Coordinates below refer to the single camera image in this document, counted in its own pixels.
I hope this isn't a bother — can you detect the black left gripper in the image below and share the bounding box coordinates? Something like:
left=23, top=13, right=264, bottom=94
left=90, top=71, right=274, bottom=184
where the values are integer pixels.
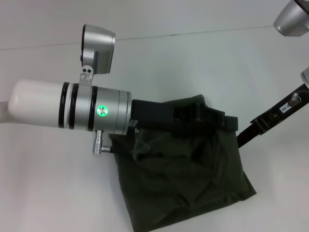
left=129, top=95, right=239, bottom=133

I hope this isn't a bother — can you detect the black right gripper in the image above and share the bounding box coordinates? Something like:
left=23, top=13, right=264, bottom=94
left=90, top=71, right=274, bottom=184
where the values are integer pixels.
left=236, top=83, right=309, bottom=149

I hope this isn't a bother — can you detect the dark green FREE T-shirt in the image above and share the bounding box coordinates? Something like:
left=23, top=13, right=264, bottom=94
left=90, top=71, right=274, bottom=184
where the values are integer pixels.
left=108, top=94, right=257, bottom=232

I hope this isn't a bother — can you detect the left arm cable with plug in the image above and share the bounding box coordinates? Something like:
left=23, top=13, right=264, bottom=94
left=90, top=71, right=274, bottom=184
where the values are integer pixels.
left=90, top=129, right=116, bottom=158

